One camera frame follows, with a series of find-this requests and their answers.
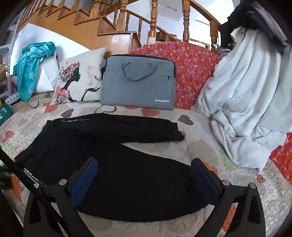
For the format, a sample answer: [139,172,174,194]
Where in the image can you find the heart-patterned quilt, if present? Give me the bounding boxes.
[0,90,292,237]

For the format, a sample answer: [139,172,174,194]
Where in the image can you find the white blanket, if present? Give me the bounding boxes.
[192,26,292,175]

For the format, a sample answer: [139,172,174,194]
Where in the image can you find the grey laptop bag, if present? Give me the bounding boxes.
[100,54,177,111]

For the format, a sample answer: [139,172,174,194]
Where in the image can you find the teal cloth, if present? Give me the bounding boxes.
[13,42,57,102]

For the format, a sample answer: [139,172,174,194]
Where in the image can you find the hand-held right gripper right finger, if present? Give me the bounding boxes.
[190,158,266,237]

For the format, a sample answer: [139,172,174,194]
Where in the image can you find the green box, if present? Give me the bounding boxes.
[0,98,14,126]

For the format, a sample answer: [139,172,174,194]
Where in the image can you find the dark garment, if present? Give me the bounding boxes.
[220,0,291,55]

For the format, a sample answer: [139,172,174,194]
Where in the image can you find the printed white cushion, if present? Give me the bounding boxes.
[50,47,107,106]

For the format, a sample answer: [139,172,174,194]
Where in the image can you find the orange floral cushion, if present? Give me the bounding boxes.
[126,41,222,110]

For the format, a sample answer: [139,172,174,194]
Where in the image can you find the white paint tray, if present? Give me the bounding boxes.
[4,92,22,106]

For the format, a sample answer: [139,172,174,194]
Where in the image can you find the white pillow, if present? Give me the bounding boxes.
[10,23,90,94]

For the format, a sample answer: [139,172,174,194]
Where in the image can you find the white shelf rack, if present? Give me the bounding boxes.
[0,27,19,101]

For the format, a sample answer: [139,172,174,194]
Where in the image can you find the black pants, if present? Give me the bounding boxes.
[14,113,206,222]

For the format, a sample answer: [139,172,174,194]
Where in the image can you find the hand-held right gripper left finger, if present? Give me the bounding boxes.
[23,158,99,237]

